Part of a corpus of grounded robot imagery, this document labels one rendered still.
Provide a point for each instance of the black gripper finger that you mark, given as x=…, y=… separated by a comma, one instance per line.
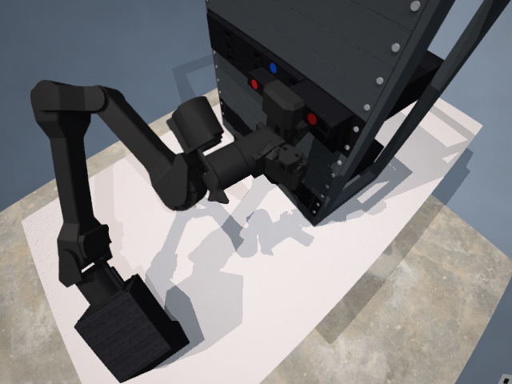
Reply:
x=300, y=128
x=299, y=138

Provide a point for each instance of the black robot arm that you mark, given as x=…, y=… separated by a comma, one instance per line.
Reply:
x=178, y=179

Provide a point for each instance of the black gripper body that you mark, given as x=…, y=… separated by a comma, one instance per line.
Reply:
x=283, y=108

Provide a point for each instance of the black server rack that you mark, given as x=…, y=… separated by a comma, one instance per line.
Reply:
x=352, y=62

